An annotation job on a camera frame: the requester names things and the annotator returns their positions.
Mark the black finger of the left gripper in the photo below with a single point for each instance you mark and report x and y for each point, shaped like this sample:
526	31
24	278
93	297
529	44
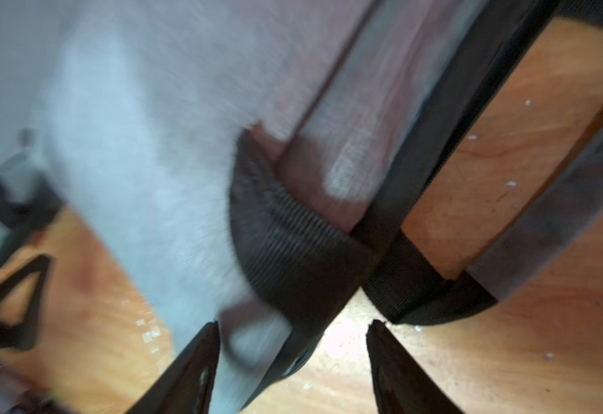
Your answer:
21	296

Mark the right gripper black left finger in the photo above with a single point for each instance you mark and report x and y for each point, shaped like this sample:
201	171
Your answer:
187	384

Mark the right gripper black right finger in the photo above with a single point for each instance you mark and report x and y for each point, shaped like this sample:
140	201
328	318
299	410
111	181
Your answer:
400	384

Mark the grey laptop bag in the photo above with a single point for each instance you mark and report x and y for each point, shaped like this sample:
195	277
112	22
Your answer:
30	40
253	161

